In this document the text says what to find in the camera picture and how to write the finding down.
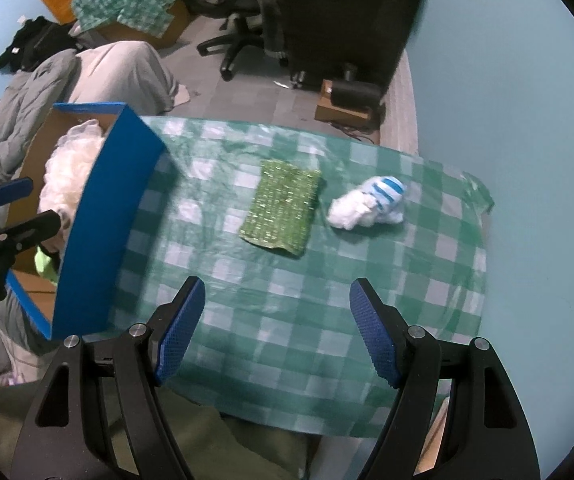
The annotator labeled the small cardboard box on floor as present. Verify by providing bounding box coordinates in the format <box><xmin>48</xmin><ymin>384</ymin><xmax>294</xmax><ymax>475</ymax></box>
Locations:
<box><xmin>314</xmin><ymin>79</ymin><xmax>371</xmax><ymax>126</ymax></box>

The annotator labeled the blue-rimmed cardboard box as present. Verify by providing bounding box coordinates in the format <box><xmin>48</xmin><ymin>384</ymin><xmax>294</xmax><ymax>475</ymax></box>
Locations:
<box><xmin>7</xmin><ymin>103</ymin><xmax>165</xmax><ymax>340</ymax></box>

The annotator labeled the green checkered tablecloth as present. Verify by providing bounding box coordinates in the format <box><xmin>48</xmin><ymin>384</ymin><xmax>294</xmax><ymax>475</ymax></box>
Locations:
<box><xmin>108</xmin><ymin>116</ymin><xmax>493</xmax><ymax>438</ymax></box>

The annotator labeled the beige bed sheet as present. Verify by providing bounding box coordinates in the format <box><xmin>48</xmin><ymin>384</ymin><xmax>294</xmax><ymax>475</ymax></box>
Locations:
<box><xmin>66</xmin><ymin>40</ymin><xmax>191</xmax><ymax>116</ymax></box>

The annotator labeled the black cylinder speaker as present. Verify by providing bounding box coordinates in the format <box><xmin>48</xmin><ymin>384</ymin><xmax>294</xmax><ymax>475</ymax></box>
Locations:
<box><xmin>330</xmin><ymin>64</ymin><xmax>383</xmax><ymax>110</ymax></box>

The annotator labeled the light green microfibre cloth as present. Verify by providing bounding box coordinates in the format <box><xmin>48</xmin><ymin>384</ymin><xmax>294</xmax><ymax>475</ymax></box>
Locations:
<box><xmin>34</xmin><ymin>248</ymin><xmax>59</xmax><ymax>285</ymax></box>

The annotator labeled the blue striped white plastic bag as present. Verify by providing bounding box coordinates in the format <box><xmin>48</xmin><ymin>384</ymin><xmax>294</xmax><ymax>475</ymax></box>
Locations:
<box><xmin>326</xmin><ymin>176</ymin><xmax>406</xmax><ymax>231</ymax></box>

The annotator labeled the black office chair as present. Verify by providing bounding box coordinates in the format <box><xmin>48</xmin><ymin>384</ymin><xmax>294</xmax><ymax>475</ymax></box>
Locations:
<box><xmin>187</xmin><ymin>0</ymin><xmax>288</xmax><ymax>81</ymax></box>

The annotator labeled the white mesh bath pouf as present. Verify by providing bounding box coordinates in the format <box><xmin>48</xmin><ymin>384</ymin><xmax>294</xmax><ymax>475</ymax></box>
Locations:
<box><xmin>38</xmin><ymin>119</ymin><xmax>104</xmax><ymax>255</ymax></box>

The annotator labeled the green glitter scrub cloth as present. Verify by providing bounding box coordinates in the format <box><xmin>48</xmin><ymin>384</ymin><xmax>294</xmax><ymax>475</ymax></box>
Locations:
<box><xmin>238</xmin><ymin>159</ymin><xmax>322</xmax><ymax>257</ymax></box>

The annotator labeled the large cardboard box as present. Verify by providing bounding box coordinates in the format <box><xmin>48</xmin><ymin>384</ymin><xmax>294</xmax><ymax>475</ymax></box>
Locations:
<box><xmin>96</xmin><ymin>0</ymin><xmax>193</xmax><ymax>49</ymax></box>

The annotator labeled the black clothes pile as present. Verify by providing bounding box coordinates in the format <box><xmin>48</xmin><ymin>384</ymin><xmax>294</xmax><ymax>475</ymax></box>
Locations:
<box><xmin>0</xmin><ymin>16</ymin><xmax>80</xmax><ymax>73</ymax></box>

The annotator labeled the black wardrobe cabinet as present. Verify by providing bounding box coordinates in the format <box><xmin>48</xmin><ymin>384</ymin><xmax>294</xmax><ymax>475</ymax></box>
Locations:
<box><xmin>281</xmin><ymin>0</ymin><xmax>421</xmax><ymax>90</ymax></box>

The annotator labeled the grey quilted duvet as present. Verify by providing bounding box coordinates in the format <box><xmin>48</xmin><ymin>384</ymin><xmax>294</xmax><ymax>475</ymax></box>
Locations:
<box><xmin>0</xmin><ymin>49</ymin><xmax>81</xmax><ymax>241</ymax></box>

